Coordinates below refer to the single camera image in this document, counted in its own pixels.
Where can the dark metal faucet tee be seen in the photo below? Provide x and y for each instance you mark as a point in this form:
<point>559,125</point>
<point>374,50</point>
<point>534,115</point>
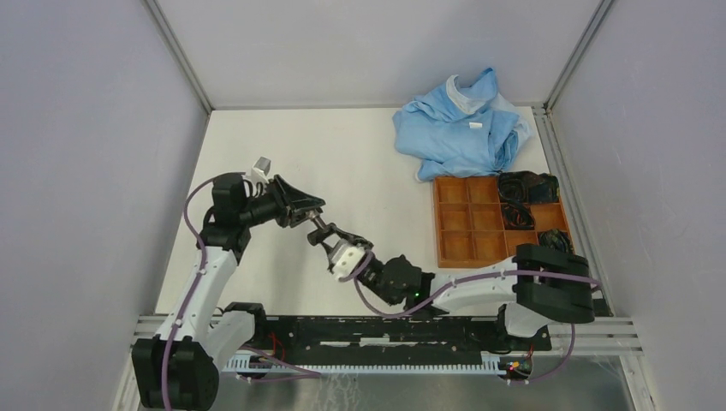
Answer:
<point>319,235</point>

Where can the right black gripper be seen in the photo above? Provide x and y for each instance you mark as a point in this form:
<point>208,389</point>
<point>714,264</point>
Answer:
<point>364,242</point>

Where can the small grey faucet fitting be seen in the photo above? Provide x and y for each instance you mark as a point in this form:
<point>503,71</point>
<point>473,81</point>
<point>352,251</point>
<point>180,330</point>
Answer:
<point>315,218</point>

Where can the white slotted cable duct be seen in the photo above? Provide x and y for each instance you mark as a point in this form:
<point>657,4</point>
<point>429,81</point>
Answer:
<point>248,363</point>

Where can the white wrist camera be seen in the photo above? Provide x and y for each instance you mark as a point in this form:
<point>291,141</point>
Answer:
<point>347,261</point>
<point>259,173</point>

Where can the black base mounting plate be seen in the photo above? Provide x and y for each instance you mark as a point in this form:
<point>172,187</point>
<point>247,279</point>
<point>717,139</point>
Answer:
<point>374,341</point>

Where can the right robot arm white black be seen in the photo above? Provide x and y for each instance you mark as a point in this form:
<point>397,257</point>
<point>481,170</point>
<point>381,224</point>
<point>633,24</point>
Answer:
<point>536,287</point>

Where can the orange compartment tray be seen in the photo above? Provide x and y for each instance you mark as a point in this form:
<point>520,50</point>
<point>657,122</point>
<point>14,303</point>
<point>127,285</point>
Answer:
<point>481,220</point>

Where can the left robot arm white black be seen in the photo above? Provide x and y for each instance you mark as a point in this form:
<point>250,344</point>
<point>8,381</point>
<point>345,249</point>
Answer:
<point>179,366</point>

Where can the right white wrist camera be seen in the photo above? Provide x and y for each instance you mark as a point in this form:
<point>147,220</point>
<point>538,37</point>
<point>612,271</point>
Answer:
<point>347,261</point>

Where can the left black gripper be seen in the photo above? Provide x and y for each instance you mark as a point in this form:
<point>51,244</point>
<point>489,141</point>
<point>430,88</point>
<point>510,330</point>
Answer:
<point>289,198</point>

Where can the blue crumpled cloth garment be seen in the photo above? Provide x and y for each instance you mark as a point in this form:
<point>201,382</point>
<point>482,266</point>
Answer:
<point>461,131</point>

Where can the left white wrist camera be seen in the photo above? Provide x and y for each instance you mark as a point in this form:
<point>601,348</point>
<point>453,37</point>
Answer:
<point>259,173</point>

